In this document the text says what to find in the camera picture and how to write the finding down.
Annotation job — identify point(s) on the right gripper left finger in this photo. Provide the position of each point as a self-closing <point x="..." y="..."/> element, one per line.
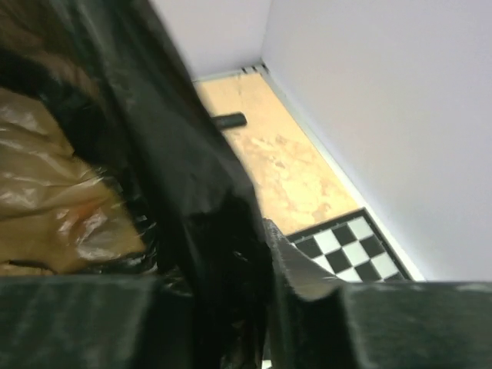
<point x="94" y="322"/>

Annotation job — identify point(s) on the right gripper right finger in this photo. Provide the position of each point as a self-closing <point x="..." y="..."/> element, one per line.
<point x="319" y="321"/>

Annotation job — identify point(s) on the black trash bag roll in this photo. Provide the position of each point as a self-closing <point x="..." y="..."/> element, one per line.
<point x="229" y="121"/>

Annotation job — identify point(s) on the black white chessboard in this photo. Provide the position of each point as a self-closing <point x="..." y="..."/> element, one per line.
<point x="352" y="248"/>

